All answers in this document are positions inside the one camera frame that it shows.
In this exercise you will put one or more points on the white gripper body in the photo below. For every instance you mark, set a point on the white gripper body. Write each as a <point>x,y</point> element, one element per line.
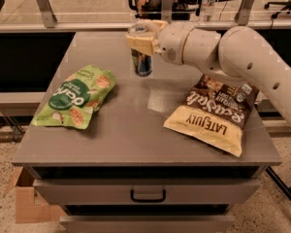
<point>172,45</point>

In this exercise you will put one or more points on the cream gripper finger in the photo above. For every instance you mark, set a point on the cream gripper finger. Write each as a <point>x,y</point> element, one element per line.
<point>149,26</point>
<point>147,45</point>

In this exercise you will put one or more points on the silver blue redbull can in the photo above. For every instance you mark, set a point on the silver blue redbull can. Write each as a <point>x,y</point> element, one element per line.
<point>142,62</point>

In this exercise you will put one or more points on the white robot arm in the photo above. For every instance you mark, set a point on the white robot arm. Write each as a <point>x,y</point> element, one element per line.
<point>241,55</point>

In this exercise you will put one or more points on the person seated behind glass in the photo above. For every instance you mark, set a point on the person seated behind glass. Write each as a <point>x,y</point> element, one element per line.
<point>148,0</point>

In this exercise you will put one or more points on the brown yellow chips bag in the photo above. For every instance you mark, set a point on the brown yellow chips bag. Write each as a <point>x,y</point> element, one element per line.
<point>215,113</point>

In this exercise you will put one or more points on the green snack bag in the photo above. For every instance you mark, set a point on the green snack bag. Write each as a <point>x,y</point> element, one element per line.
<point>77,99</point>

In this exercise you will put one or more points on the grey drawer cabinet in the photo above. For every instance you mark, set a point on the grey drawer cabinet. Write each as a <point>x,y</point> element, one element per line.
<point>89,173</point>

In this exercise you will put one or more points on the cardboard box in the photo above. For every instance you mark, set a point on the cardboard box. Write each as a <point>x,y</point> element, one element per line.
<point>30,205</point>

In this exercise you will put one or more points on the metal railing frame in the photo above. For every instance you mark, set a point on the metal railing frame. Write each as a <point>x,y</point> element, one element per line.
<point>85,14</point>

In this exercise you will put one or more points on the black drawer handle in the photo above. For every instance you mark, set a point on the black drawer handle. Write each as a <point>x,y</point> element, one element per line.
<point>148,197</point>

